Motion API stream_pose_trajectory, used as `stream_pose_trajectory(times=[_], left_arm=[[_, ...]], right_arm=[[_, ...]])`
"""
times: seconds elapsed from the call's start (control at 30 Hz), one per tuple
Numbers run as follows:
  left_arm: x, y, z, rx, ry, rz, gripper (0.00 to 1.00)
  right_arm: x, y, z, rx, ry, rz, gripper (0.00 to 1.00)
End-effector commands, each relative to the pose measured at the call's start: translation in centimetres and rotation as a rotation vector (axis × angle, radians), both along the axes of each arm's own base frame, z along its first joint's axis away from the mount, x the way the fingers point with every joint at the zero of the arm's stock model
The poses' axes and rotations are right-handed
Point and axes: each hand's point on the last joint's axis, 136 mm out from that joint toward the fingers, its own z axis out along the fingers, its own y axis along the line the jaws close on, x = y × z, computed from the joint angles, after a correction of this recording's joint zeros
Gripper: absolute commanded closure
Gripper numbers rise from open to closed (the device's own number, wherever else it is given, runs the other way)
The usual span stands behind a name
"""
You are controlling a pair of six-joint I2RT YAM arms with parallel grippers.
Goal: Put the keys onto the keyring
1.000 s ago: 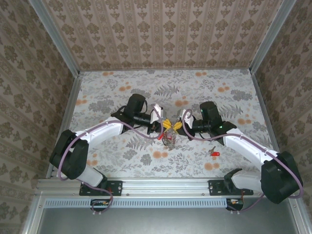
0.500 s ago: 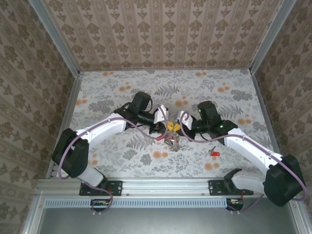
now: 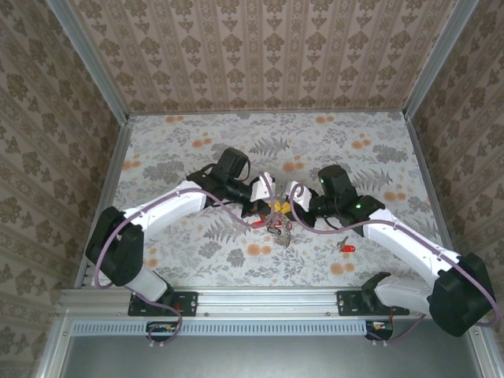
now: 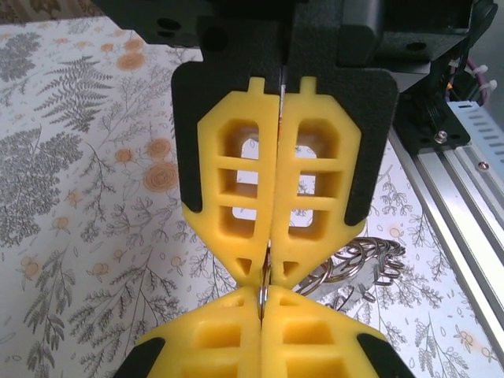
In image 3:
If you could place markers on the black key tag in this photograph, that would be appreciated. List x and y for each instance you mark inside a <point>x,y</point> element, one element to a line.
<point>271,229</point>

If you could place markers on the red key tag white label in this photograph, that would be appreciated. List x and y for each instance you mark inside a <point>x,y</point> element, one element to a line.
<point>260,223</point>

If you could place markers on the large metal keyring with rings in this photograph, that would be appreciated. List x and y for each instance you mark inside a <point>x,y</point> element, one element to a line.
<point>283,236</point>

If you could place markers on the silver key with red tag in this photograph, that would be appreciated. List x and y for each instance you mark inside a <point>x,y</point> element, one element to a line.
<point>348,248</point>

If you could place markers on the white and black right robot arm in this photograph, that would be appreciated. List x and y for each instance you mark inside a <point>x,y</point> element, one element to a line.
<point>401,244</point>

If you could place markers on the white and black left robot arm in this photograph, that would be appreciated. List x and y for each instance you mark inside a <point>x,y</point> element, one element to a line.
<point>169,204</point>

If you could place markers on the grey metal front panel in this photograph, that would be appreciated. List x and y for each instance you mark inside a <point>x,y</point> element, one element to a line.
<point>267,358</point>

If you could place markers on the aluminium back edge rail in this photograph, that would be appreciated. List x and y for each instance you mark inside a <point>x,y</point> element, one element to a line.
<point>267,112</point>

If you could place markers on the aluminium right side rail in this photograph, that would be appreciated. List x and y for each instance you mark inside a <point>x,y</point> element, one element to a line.
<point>426,177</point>

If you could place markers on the aluminium front mounting rail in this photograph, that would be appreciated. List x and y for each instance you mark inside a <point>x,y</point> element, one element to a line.
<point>267,303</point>

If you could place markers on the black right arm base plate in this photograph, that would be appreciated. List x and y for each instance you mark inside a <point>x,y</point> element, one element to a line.
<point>346,303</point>

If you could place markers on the aluminium left side rail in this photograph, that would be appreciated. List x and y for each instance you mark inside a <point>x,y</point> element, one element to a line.
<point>112,177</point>

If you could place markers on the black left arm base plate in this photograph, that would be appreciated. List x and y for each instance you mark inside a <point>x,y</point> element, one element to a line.
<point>189,303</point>

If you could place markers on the aluminium right corner post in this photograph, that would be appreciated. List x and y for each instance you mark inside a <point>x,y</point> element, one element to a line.
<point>438,59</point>

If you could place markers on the aluminium corner post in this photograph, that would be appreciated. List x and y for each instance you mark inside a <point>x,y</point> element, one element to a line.
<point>91,63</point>
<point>438,59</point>

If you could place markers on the aluminium left corner post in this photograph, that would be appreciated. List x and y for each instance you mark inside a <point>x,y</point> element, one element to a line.
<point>91,63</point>

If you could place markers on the aluminium front frame bar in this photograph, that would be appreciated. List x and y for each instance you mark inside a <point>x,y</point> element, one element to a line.
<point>51,350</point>
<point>490,358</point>

